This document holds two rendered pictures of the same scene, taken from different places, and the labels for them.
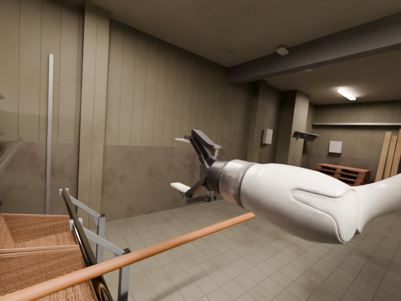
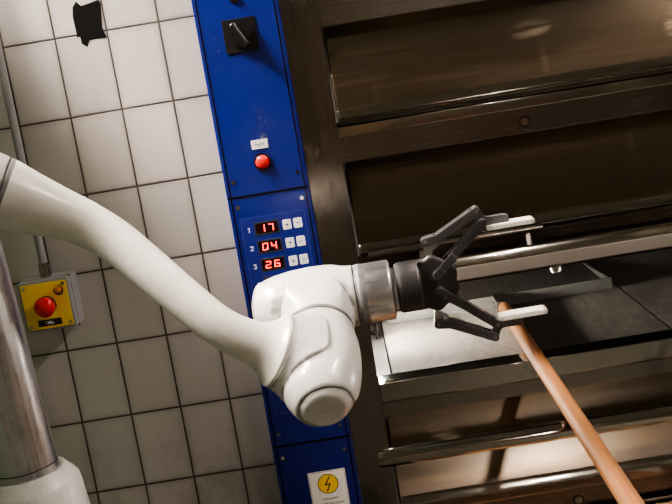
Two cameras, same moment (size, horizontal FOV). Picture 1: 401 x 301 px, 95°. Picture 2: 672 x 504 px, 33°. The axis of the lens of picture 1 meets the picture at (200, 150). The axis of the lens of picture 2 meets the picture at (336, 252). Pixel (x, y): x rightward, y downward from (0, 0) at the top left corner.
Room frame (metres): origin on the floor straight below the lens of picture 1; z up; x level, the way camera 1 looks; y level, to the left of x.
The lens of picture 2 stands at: (1.43, -1.31, 1.84)
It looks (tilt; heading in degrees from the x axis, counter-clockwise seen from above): 10 degrees down; 133
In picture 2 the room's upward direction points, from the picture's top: 9 degrees counter-clockwise
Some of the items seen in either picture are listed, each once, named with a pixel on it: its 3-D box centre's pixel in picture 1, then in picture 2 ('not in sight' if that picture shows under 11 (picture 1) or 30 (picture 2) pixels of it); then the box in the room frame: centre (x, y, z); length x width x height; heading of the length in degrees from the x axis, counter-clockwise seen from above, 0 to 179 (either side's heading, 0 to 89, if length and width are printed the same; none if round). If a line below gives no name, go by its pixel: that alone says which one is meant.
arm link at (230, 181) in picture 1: (240, 182); (377, 291); (0.37, -0.09, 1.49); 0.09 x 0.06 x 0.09; 131
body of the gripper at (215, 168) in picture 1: (215, 174); (426, 283); (0.43, -0.04, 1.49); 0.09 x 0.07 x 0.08; 41
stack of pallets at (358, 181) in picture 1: (340, 180); not in sight; (6.24, -4.83, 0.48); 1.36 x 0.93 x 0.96; 38
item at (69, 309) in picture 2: not in sight; (51, 301); (-0.43, -0.12, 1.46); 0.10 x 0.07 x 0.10; 42
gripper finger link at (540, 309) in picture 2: (181, 187); (522, 312); (0.53, 0.05, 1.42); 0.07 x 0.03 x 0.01; 41
